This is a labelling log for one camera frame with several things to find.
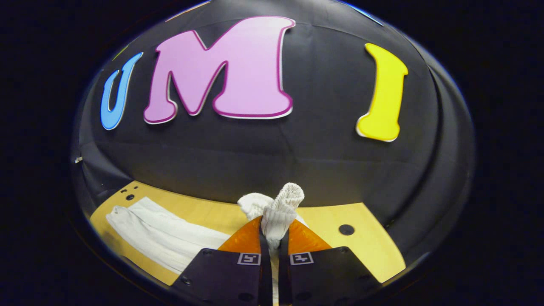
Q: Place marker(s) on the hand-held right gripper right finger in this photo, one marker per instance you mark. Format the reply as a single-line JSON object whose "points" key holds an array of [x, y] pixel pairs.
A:
{"points": [[323, 280]]}

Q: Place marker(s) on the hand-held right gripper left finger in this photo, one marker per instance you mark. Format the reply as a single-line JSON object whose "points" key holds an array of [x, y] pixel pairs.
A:
{"points": [[225, 280]]}

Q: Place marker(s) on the white jeans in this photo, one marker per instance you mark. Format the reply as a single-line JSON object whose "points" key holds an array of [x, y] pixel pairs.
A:
{"points": [[161, 238]]}

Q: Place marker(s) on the black backdrop cloth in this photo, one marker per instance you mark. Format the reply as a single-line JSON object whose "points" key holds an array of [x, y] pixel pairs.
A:
{"points": [[323, 161]]}

